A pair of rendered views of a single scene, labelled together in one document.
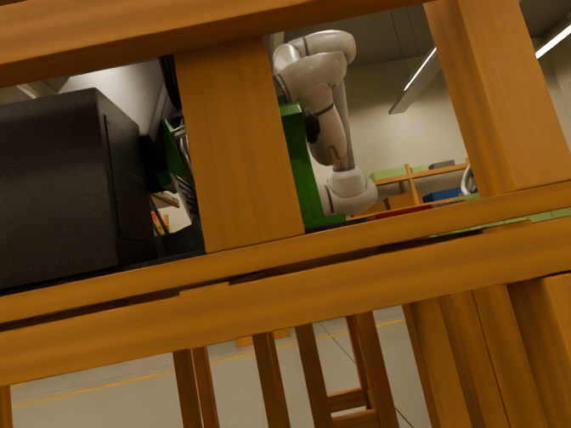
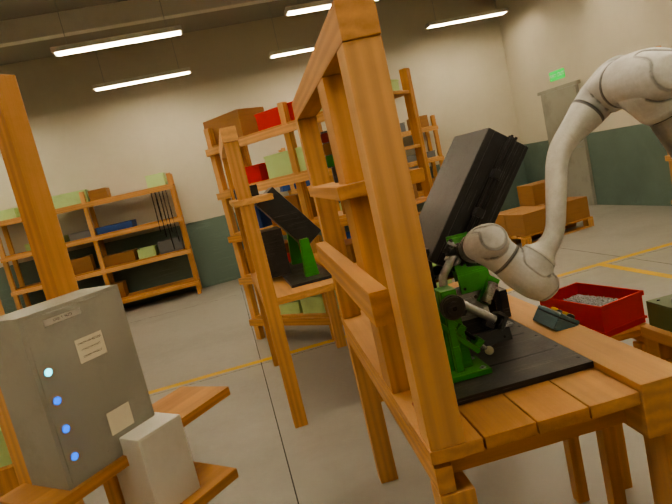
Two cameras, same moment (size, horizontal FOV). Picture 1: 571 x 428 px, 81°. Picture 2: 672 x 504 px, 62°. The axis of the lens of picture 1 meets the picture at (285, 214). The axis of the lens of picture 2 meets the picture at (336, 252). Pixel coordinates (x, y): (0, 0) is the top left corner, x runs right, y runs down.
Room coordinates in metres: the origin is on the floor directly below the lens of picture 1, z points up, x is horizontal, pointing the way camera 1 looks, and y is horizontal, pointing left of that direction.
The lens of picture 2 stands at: (0.22, -1.65, 1.58)
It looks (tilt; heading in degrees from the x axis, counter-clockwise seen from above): 8 degrees down; 84
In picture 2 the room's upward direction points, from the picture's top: 13 degrees counter-clockwise
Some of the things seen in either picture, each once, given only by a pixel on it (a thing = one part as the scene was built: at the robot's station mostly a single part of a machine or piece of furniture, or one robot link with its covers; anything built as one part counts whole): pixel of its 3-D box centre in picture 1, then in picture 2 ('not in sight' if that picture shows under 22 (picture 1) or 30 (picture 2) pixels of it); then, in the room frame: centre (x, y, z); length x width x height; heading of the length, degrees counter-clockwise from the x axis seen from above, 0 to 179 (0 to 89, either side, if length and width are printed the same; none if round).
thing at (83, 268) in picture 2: not in sight; (95, 253); (-2.86, 8.63, 1.12); 3.22 x 0.55 x 2.23; 4
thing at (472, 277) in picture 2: (174, 163); (465, 260); (0.87, 0.27, 1.17); 0.13 x 0.12 x 0.20; 90
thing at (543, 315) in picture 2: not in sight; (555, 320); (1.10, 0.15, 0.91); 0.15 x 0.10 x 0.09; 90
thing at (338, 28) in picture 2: not in sight; (319, 81); (0.50, 0.34, 1.89); 1.50 x 0.09 x 0.09; 90
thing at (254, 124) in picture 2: not in sight; (318, 216); (0.70, 3.81, 1.19); 2.30 x 0.55 x 2.39; 135
